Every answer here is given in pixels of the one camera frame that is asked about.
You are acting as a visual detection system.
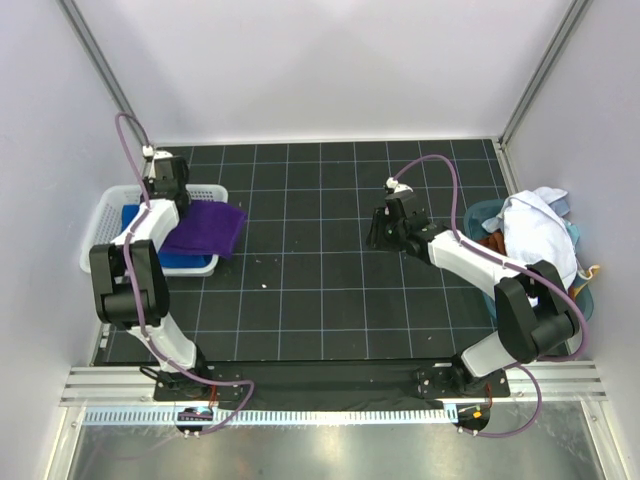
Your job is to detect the purple towel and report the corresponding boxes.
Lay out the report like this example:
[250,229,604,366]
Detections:
[160,200,247,259]

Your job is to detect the blue towel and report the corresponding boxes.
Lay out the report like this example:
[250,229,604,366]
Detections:
[111,200,218,277]

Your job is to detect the white cloth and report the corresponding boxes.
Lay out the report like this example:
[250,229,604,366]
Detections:
[497,186,578,289]

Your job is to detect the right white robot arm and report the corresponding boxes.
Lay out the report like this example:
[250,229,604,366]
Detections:
[366,190,586,396]

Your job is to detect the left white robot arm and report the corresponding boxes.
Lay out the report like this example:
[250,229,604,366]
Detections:
[89,148,212,400]

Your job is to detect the teal translucent laundry basket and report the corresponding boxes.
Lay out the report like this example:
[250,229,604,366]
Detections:
[463,199,597,321]

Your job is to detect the white perforated plastic basket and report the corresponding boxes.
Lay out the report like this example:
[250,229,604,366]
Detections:
[79,184,228,274]

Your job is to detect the brown cloth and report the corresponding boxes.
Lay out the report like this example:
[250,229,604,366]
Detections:
[478,230,507,256]

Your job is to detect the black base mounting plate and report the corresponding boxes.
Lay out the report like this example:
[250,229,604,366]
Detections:
[140,358,510,412]

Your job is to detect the yellow patterned cloth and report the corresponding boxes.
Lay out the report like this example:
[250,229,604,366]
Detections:
[571,264,601,298]

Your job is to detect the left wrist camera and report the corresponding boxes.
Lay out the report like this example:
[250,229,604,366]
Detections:
[142,145,172,178]

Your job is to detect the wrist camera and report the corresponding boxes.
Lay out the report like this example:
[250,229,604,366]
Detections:
[142,145,172,178]
[385,177,414,200]

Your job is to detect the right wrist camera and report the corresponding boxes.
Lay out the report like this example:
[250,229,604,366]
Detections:
[385,177,414,200]

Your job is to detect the slotted white cable duct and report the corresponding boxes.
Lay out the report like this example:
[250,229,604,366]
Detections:
[83,405,458,428]

